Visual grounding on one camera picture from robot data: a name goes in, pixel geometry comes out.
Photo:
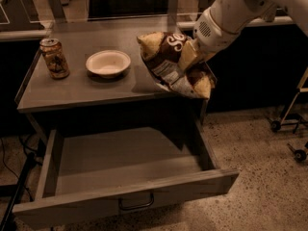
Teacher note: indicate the grey drawer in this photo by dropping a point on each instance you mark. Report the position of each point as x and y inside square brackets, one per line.
[83, 177]

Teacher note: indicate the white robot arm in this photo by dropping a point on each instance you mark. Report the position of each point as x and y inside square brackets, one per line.
[221, 23]

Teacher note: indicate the black stand leg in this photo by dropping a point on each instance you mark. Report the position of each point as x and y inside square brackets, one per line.
[14, 192]

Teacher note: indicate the grey upright post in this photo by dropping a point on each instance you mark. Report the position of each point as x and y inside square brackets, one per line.
[57, 10]
[172, 7]

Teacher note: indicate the grey left upright post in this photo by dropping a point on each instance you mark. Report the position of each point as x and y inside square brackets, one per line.
[57, 10]

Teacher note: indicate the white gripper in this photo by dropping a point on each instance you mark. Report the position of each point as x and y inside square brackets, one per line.
[214, 36]

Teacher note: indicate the brown soda can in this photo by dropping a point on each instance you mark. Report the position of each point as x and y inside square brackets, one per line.
[52, 51]

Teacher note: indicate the brown chip bag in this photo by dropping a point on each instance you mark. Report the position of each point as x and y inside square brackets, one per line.
[161, 51]

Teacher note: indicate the grey counter cabinet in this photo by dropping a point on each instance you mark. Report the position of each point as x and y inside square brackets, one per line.
[109, 88]

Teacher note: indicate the grey horizontal rail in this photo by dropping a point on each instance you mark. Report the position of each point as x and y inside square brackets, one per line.
[143, 24]

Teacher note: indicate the grey middle upright post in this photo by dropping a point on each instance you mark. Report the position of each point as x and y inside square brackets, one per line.
[172, 7]

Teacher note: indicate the black wheeled cart base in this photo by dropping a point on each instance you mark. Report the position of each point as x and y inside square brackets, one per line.
[287, 118]

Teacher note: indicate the white paper bowl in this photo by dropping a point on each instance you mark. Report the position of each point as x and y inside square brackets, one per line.
[108, 64]

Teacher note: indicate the black drawer handle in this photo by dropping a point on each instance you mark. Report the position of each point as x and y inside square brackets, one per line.
[136, 201]

